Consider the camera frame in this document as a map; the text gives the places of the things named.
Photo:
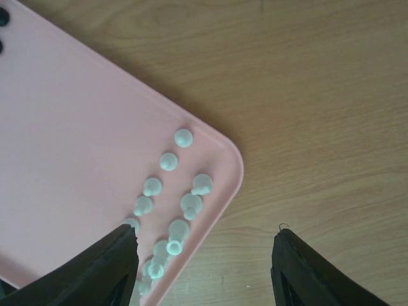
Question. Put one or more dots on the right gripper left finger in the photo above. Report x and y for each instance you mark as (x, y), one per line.
(103, 274)

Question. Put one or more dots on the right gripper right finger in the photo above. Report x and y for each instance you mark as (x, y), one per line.
(301, 276)

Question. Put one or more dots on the white knight chess piece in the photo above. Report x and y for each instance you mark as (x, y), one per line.
(202, 184)

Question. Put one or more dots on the white pawn chess piece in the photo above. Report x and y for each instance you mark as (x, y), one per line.
(183, 138)
(168, 161)
(152, 187)

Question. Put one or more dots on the black chess piece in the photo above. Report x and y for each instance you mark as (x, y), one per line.
(4, 17)

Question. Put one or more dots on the pink plastic tray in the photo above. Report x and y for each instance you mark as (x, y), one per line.
(79, 138)

